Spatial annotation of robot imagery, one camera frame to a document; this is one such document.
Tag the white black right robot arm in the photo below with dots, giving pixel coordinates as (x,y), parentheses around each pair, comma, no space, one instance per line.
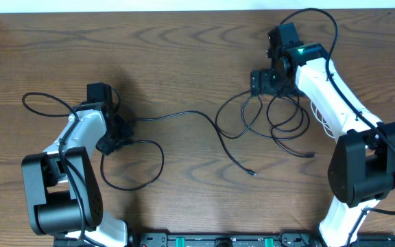
(362,169)

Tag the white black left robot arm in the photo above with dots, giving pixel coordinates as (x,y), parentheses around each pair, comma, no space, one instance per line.
(63,196)

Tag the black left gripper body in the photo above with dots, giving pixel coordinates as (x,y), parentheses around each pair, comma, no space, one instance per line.
(118,136)

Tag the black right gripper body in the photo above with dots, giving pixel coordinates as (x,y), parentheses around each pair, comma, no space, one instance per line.
(270,83)

